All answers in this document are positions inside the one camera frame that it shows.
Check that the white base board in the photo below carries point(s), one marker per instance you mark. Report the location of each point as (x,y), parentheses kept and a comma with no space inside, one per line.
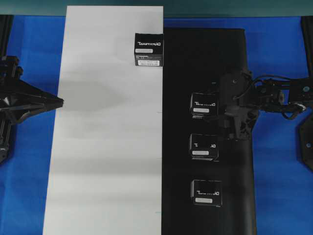
(105,167)

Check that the black aluminium rail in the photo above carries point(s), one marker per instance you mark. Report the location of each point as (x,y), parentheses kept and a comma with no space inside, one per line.
(307,30)
(6,22)

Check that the black box on white base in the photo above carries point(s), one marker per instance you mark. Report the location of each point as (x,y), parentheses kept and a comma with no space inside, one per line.
(148,50)

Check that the right black aluminium rail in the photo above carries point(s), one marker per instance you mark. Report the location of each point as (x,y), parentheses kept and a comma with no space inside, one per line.
(307,30)

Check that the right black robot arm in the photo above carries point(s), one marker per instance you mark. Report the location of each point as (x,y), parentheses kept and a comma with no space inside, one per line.
(277,94)

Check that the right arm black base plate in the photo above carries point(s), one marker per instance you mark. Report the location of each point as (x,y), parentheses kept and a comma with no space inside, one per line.
(305,142)

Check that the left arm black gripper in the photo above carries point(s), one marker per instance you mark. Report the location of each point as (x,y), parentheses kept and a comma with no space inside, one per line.
(20,101)

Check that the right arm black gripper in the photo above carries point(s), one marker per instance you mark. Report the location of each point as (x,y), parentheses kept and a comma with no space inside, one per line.
(236,117)

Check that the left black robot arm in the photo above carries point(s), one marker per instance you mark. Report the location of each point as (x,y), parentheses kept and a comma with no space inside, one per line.
(9,71)

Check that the black base board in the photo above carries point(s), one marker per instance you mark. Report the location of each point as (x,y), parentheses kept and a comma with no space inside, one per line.
(193,58)

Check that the left black aluminium rail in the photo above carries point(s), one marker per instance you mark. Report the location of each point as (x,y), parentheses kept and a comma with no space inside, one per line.
(6,22)

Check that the blue table cloth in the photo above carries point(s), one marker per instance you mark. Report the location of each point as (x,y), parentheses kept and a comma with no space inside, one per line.
(283,185)

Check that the black box row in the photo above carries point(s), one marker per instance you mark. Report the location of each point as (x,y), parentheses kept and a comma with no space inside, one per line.
(203,105)
(204,147)
(207,193)

